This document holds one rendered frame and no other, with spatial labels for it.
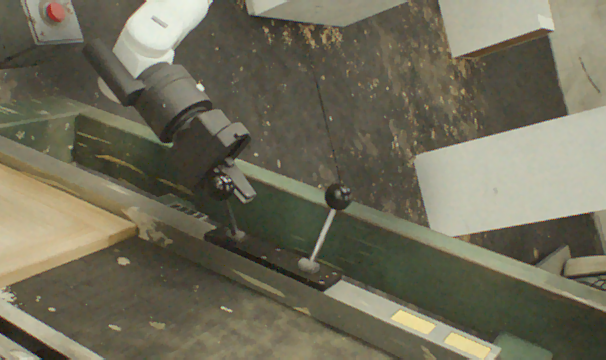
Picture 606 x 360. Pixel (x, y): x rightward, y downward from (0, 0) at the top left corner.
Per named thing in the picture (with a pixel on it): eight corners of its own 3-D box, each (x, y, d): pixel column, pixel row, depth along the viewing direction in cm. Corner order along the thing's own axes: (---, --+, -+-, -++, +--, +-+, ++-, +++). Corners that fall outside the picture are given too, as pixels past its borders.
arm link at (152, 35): (137, 98, 98) (172, 55, 109) (163, 53, 93) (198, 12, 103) (96, 72, 97) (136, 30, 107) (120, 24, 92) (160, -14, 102)
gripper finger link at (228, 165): (242, 202, 92) (213, 167, 93) (256, 197, 94) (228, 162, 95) (248, 195, 91) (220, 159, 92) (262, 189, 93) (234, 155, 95)
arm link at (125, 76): (173, 123, 104) (129, 67, 106) (206, 73, 97) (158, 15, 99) (113, 140, 95) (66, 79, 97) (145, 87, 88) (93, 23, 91)
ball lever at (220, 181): (235, 229, 101) (214, 162, 91) (256, 238, 99) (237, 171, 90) (219, 247, 99) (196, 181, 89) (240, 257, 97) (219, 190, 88)
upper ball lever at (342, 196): (298, 273, 95) (336, 183, 97) (322, 283, 93) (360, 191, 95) (287, 268, 92) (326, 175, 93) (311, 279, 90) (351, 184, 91)
